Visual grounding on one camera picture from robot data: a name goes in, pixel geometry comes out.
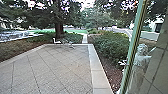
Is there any green framed glass door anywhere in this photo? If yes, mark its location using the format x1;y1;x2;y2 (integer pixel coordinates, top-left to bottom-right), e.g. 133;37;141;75
117;0;151;94

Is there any green shrub bed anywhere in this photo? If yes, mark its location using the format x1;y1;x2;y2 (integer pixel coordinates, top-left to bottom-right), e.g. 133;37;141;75
91;30;132;65

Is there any small outdoor chair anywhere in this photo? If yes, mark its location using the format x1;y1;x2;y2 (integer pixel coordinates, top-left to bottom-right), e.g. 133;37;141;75
52;37;63;47

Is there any large tree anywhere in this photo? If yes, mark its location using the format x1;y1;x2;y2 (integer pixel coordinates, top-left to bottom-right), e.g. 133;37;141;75
0;0;84;40

